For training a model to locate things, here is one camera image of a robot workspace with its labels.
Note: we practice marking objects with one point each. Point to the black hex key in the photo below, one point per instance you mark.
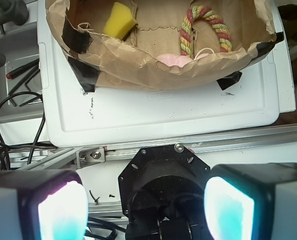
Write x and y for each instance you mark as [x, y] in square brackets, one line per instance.
[31, 74]

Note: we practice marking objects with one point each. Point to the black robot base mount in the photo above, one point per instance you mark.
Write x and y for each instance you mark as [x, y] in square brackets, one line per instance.
[162, 194]

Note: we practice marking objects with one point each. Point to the brown paper bag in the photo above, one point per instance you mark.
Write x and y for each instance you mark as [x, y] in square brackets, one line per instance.
[239, 33]

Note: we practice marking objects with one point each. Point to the pink plush toy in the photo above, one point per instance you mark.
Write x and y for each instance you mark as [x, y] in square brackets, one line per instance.
[178, 60]

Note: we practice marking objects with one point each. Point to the red handled screwdriver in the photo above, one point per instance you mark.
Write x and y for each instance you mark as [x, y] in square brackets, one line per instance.
[20, 70]

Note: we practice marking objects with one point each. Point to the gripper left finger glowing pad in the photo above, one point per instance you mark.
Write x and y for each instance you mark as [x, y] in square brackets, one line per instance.
[42, 205]

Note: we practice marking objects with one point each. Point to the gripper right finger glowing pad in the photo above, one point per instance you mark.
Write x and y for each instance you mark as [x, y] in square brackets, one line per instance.
[252, 201]

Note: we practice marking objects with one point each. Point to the aluminium rail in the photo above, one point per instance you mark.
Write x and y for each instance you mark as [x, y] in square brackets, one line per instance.
[254, 145]

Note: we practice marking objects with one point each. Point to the grey clamp handle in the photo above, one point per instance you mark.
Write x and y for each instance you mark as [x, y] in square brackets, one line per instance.
[14, 11]

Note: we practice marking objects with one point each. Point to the yellow sponge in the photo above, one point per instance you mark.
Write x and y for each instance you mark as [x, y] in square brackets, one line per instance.
[120, 22]

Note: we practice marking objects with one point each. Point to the white plastic lid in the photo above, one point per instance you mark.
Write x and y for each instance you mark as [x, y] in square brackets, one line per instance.
[110, 115]

